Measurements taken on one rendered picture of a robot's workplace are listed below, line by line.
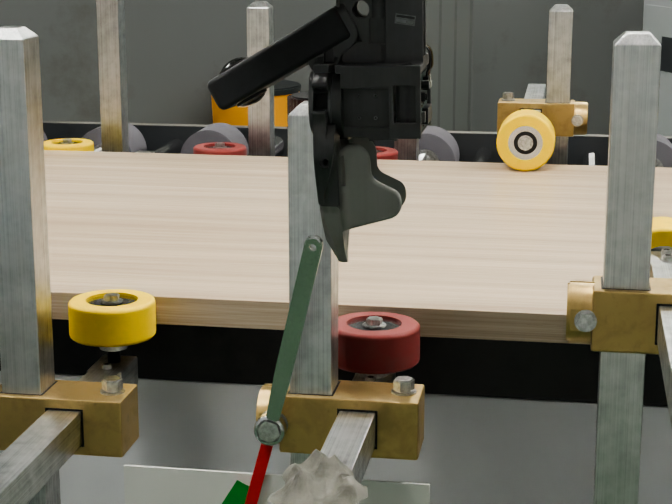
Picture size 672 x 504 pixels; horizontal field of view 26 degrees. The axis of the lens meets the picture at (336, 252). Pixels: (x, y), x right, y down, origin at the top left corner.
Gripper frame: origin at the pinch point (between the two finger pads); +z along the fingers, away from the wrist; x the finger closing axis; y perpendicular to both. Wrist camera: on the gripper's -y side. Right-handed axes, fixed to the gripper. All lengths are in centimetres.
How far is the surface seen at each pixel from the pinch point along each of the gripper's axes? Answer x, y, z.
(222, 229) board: 52, -22, 11
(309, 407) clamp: 5.5, -3.1, 15.1
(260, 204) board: 67, -21, 11
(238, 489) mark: 5.5, -9.4, 22.5
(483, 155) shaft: 158, 0, 20
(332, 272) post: 6.8, -1.2, 3.9
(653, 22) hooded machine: 531, 46, 26
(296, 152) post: 6.3, -3.8, -5.9
